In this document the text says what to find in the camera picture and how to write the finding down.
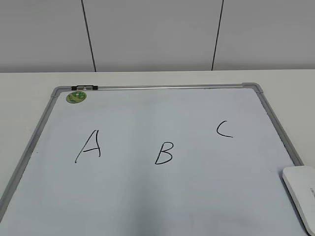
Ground black clip on board frame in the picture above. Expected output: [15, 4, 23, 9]
[71, 85, 98, 91]

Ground white board with grey frame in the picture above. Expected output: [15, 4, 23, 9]
[0, 83, 308, 236]

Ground white board eraser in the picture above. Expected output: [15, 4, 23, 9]
[283, 166, 315, 236]

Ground green round magnet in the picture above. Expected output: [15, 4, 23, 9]
[66, 91, 87, 104]

